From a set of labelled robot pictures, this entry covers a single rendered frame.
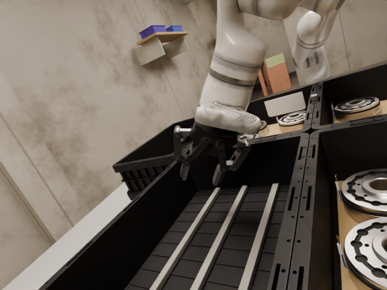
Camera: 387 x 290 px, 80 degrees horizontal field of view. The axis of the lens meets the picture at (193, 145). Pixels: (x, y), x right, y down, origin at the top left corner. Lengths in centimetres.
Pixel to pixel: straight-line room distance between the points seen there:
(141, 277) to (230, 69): 36
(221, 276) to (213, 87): 27
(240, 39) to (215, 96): 8
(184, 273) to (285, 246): 21
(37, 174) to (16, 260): 56
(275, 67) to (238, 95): 527
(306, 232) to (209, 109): 18
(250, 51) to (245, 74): 3
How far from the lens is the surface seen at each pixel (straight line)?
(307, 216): 27
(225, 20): 34
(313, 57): 100
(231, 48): 33
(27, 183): 193
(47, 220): 198
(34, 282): 99
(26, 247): 207
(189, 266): 42
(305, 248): 24
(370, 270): 32
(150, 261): 48
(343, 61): 558
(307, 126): 49
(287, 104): 86
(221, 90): 33
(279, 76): 562
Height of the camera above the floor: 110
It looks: 16 degrees down
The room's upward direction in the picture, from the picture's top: 23 degrees counter-clockwise
